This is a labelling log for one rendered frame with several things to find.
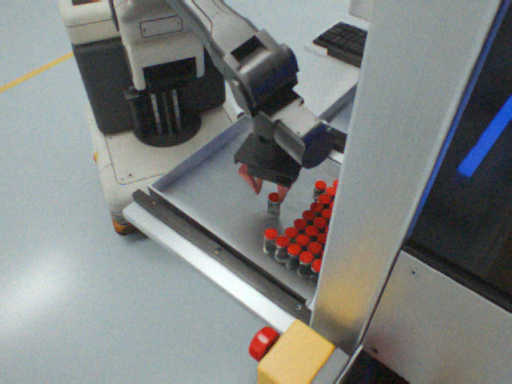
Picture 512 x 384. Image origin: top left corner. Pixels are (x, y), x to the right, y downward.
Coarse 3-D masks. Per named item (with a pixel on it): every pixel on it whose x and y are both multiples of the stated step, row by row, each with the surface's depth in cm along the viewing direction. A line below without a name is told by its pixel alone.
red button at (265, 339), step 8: (264, 328) 52; (256, 336) 51; (264, 336) 51; (272, 336) 51; (256, 344) 51; (264, 344) 50; (272, 344) 52; (256, 352) 51; (264, 352) 51; (256, 360) 51
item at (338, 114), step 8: (352, 88) 99; (344, 96) 98; (352, 96) 102; (336, 104) 97; (344, 104) 100; (352, 104) 100; (320, 112) 93; (328, 112) 95; (336, 112) 98; (344, 112) 98; (328, 120) 97; (336, 120) 96; (344, 120) 97; (328, 128) 91; (336, 128) 90; (344, 128) 95; (336, 136) 91; (344, 136) 89
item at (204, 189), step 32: (192, 160) 86; (224, 160) 88; (160, 192) 83; (192, 192) 83; (224, 192) 83; (288, 192) 83; (192, 224) 76; (224, 224) 78; (256, 224) 78; (288, 224) 78; (256, 256) 74; (288, 288) 67
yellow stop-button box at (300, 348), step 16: (288, 336) 49; (304, 336) 49; (320, 336) 49; (272, 352) 48; (288, 352) 48; (304, 352) 48; (320, 352) 48; (336, 352) 48; (272, 368) 47; (288, 368) 47; (304, 368) 47; (320, 368) 47; (336, 368) 47
